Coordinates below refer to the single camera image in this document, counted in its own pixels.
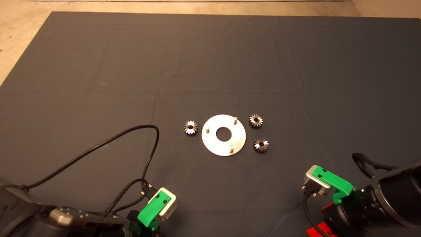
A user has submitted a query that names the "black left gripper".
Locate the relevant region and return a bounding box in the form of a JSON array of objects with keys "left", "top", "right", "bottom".
[{"left": 128, "top": 210, "right": 161, "bottom": 237}]

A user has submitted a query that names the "black braided cable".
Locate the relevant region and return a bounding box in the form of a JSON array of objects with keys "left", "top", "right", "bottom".
[
  {"left": 352, "top": 152, "right": 395, "bottom": 180},
  {"left": 104, "top": 179, "right": 157, "bottom": 218}
]

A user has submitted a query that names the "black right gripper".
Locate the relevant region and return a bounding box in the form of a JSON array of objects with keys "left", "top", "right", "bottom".
[{"left": 307, "top": 202, "right": 359, "bottom": 237}]

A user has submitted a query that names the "dark grey table cloth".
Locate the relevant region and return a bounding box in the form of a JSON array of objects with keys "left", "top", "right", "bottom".
[{"left": 0, "top": 12, "right": 421, "bottom": 237}]

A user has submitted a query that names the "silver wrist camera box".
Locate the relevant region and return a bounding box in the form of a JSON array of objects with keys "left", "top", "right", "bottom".
[
  {"left": 302, "top": 165, "right": 332, "bottom": 197},
  {"left": 147, "top": 188, "right": 178, "bottom": 222}
]

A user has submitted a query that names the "round metal carrier plate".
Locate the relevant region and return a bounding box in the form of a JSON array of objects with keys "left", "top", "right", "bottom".
[{"left": 202, "top": 115, "right": 246, "bottom": 156}]

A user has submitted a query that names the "bright green camera mount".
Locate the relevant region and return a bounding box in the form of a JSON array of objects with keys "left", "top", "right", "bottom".
[
  {"left": 137, "top": 190, "right": 172, "bottom": 231},
  {"left": 312, "top": 167, "right": 355, "bottom": 204}
]

